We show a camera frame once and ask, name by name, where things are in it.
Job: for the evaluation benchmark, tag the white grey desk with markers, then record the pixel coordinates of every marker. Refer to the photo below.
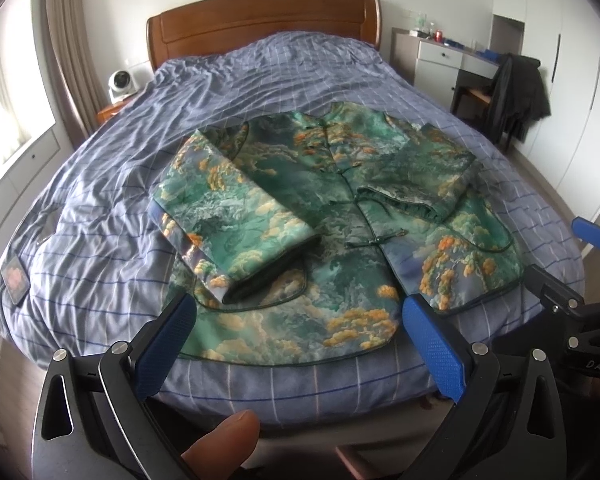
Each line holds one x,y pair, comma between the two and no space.
435,69

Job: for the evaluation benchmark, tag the white window cabinet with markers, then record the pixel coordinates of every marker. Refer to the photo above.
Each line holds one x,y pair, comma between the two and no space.
23,174

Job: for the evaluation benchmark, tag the person's left hand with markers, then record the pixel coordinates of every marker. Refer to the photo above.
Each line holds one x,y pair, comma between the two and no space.
222,451

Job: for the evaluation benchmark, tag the white wardrobe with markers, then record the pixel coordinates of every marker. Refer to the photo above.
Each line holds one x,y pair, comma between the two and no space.
564,148

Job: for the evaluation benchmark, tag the green patterned silk jacket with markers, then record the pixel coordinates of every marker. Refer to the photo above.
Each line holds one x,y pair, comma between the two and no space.
299,236

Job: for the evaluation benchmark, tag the wooden headboard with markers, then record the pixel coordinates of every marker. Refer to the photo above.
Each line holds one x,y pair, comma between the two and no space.
211,27

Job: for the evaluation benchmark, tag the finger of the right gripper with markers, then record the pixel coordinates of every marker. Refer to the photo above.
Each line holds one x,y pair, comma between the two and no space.
587,231
581,321

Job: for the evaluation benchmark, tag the white round fan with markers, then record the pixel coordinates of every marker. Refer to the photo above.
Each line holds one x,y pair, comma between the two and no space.
121,86

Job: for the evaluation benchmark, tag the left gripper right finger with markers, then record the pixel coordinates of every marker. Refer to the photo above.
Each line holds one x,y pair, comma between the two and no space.
466,375

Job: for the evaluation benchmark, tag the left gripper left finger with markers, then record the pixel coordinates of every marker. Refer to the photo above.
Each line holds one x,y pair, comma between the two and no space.
131,372

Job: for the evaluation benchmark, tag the small patterned pouch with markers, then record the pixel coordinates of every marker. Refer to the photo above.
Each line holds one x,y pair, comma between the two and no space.
15,279

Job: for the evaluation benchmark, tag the blue checked duvet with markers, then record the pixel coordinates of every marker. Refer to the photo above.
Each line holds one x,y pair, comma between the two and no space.
99,268

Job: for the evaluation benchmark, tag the black coat on chair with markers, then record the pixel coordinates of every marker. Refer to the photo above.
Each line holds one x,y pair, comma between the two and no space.
518,97

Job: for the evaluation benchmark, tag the wooden chair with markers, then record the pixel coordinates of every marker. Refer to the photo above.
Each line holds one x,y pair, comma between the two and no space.
471,105

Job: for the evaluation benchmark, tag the wooden nightstand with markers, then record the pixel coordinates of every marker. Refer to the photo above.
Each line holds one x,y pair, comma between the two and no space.
110,111

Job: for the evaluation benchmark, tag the beige curtain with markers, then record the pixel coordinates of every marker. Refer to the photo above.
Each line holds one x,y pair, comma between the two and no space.
72,54

